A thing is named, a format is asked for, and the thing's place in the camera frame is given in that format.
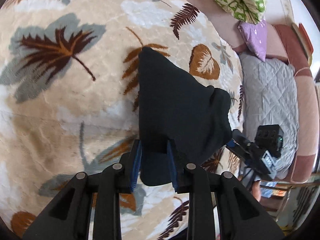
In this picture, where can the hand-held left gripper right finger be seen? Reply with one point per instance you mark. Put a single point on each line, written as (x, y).
(172, 170)

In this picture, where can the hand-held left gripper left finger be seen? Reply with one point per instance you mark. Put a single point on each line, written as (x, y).
(137, 165)

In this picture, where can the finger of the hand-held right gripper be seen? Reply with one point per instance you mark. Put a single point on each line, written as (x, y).
(237, 142)

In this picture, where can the black pants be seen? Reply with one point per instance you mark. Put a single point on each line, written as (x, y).
(175, 100)

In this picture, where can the person's right hand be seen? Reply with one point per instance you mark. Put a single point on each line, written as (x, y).
(256, 191)

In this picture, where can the cluttered side table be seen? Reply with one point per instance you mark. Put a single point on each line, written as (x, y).
(287, 200)

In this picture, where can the grey quilted blanket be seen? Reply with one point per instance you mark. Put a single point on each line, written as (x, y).
(270, 92)

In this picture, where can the leaf print fleece blanket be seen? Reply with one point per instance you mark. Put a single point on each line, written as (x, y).
(62, 105)

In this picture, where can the purple floral pillow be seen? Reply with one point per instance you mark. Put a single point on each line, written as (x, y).
(256, 37)

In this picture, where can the pink bed sheet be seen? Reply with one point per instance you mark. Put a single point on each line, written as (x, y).
(225, 20)

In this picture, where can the green patterned quilt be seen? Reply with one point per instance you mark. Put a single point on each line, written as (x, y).
(237, 0)

